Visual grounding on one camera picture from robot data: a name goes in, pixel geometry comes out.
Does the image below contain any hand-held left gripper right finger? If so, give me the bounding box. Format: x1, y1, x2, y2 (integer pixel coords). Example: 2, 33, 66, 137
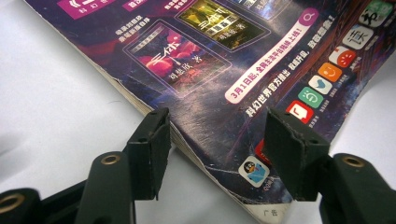
262, 106, 331, 202

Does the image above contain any white table cover sheet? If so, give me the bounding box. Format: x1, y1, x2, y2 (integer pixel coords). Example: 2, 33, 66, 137
0, 0, 396, 224

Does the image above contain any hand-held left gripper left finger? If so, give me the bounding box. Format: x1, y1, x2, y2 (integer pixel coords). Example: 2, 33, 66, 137
125, 106, 172, 201

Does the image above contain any red cover magazine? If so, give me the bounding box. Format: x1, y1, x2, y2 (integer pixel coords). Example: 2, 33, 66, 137
22, 0, 396, 224

